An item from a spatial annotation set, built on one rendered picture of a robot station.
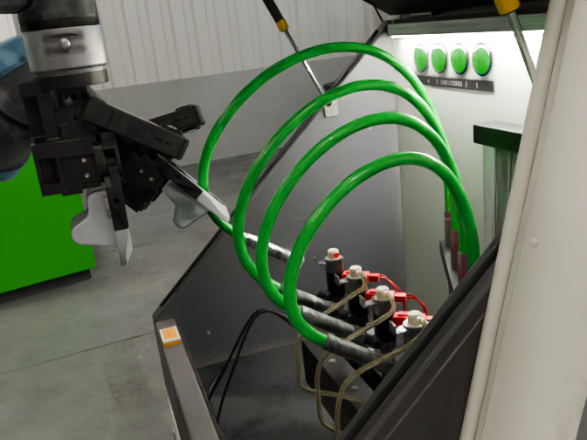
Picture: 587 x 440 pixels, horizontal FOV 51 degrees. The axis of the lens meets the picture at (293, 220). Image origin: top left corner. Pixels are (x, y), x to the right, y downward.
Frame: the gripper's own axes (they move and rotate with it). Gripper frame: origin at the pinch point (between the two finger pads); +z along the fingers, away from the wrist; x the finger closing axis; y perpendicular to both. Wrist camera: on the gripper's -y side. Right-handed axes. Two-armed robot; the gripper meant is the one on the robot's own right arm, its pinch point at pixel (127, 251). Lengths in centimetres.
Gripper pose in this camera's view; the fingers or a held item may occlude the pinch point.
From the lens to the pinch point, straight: 72.1
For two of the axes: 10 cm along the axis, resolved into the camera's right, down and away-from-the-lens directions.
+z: 1.1, 9.5, 3.0
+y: -9.4, 1.9, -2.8
